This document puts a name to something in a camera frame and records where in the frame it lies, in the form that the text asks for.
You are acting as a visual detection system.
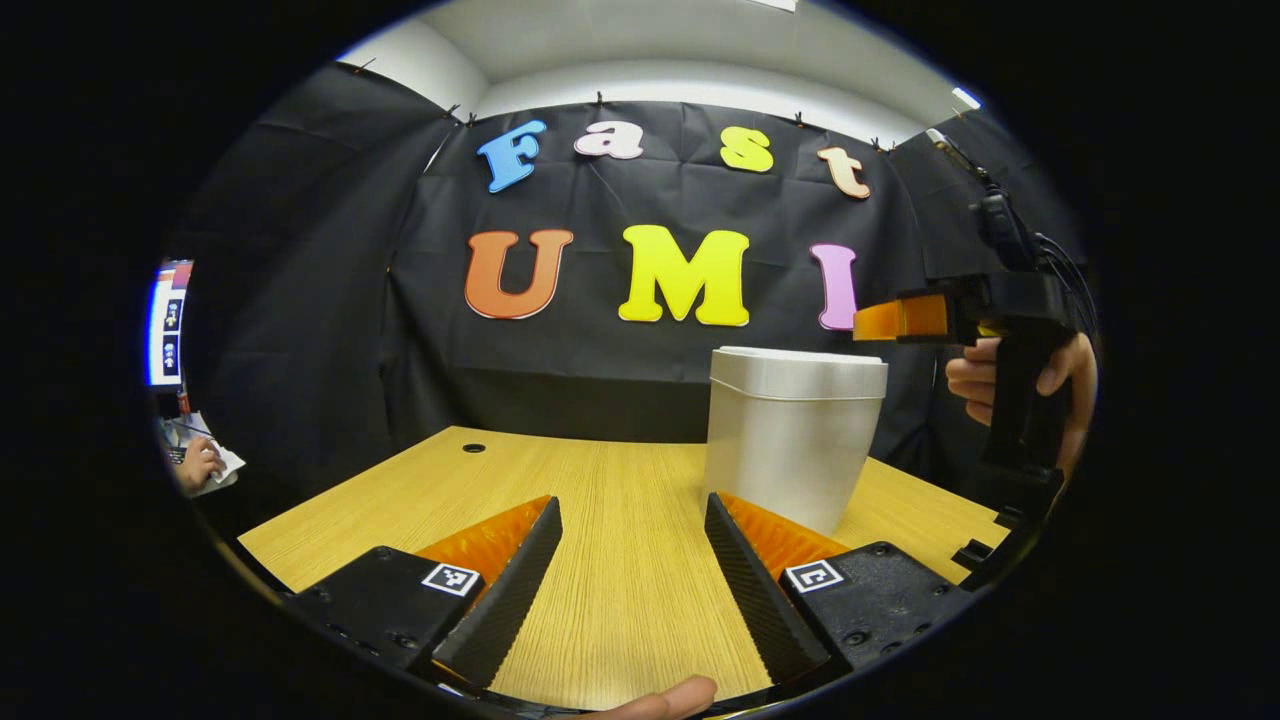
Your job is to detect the white desktop garbage bin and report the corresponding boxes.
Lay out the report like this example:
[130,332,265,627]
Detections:
[703,346,889,538]

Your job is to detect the black backdrop cloth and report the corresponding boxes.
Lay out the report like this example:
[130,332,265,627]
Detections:
[180,62,1086,501]

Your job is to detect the wooden desktop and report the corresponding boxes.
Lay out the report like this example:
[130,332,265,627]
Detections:
[238,425,1011,713]

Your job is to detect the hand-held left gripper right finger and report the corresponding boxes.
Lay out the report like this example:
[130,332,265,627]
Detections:
[703,491,976,691]

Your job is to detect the computer monitor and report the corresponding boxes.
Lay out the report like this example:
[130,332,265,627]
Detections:
[146,260,193,389]

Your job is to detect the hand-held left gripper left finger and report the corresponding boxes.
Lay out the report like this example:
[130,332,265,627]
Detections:
[290,495,564,693]

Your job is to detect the black desk edge bracket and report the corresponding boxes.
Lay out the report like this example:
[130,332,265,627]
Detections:
[950,505,1033,593]

